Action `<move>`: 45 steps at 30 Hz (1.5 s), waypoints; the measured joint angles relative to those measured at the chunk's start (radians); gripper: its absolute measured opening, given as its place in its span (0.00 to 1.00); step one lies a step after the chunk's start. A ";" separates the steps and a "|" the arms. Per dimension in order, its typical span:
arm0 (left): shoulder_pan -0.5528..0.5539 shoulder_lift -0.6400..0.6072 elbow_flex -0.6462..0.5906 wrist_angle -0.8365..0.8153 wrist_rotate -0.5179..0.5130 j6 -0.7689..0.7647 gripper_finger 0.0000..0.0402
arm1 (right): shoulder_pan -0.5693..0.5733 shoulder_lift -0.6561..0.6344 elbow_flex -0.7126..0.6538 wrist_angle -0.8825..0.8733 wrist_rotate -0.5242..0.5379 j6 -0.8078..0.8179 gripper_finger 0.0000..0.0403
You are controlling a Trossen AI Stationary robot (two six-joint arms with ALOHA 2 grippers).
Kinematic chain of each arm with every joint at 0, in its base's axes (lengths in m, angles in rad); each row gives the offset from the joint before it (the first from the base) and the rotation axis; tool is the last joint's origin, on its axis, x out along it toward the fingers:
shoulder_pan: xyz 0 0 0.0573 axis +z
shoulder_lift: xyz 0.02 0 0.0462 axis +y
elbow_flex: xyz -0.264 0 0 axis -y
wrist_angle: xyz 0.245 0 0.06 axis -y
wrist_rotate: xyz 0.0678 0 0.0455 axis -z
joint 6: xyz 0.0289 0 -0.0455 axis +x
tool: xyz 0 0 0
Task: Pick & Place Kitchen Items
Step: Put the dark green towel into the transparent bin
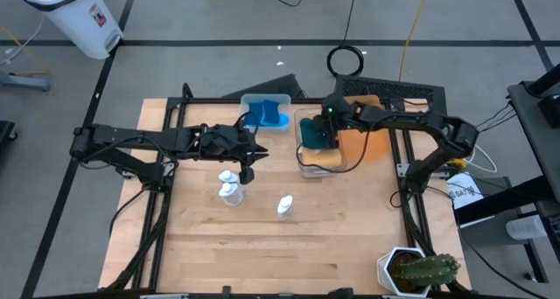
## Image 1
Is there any white printed paper sign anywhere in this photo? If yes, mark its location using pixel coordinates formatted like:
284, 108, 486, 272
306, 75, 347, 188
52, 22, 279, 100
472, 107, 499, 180
445, 171, 485, 211

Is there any frosted plastic bin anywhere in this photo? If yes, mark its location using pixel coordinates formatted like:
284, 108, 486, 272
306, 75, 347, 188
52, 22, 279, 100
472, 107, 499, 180
239, 93, 292, 135

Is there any white pedal trash can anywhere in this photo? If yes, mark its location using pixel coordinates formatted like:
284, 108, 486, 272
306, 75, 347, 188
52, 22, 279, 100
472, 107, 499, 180
19, 0, 125, 60

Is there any green towel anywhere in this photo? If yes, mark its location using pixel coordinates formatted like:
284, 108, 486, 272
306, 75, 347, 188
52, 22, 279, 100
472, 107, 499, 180
298, 116, 329, 150

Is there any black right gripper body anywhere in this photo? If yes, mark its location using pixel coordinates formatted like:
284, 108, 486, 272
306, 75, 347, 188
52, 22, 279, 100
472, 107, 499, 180
318, 93, 355, 132

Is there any white hexagonal planter pot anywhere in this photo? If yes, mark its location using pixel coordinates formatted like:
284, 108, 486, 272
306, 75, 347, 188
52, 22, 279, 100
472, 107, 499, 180
376, 246, 432, 298

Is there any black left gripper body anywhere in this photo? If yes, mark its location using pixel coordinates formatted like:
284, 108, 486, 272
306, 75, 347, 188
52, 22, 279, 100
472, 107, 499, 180
199, 124, 256, 185

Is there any black caster base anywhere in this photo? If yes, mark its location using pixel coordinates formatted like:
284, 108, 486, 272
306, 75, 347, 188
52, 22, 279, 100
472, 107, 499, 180
0, 120, 18, 143

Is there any orange plastic bin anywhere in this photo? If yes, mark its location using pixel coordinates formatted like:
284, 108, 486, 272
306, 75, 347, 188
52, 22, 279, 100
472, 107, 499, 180
336, 94, 392, 163

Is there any black perforated case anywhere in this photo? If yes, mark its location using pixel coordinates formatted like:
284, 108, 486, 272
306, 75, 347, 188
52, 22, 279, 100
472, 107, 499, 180
334, 74, 449, 132

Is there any black flat panel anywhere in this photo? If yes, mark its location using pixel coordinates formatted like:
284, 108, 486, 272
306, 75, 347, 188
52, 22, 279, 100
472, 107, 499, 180
221, 73, 302, 100

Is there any small blue cloth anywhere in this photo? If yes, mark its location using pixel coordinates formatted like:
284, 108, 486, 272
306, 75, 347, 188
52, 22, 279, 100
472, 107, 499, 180
242, 101, 265, 128

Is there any grey cylinder cushion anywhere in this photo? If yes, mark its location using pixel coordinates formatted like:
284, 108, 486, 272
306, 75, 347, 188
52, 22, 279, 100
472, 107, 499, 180
506, 214, 548, 242

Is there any yellow towel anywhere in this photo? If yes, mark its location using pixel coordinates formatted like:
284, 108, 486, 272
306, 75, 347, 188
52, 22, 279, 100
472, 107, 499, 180
299, 145, 343, 169

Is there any grey metal stand foot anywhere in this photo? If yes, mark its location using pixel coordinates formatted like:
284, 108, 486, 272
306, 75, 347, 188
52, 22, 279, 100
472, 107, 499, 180
0, 70, 52, 93

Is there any yellow floor cable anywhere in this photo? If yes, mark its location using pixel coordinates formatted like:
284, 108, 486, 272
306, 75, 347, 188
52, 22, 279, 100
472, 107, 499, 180
398, 0, 432, 82

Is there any green cactus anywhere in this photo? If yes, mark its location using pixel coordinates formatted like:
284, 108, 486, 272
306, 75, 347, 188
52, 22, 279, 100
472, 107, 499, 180
395, 253, 461, 288

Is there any black metal stand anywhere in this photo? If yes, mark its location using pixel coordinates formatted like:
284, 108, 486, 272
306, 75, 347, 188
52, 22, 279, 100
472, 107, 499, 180
454, 176, 560, 285

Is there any black coiled cable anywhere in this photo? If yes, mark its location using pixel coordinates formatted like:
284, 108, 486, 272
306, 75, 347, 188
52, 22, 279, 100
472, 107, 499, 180
325, 0, 366, 79

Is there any black equipment cart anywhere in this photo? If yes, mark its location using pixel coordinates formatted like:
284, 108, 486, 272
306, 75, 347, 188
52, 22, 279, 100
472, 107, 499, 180
506, 61, 560, 204

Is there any clear plastic tray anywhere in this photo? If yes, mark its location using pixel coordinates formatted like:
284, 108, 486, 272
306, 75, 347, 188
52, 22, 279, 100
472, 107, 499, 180
293, 108, 349, 179

